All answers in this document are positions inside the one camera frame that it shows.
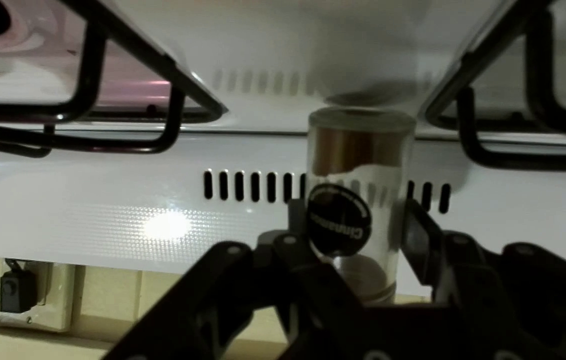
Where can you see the wall power outlet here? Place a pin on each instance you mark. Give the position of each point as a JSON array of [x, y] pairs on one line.
[[22, 289]]

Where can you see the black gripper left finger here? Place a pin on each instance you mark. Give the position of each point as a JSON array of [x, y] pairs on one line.
[[217, 299]]

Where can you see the left black burner grate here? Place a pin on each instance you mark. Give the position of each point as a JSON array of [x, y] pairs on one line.
[[504, 92]]

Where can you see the cinnamon glass spice jar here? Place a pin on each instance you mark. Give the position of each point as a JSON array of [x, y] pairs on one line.
[[354, 196]]

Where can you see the white gas stove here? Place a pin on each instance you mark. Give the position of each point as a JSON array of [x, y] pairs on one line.
[[226, 181]]

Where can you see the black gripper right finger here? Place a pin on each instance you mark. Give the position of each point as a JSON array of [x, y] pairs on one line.
[[513, 302]]

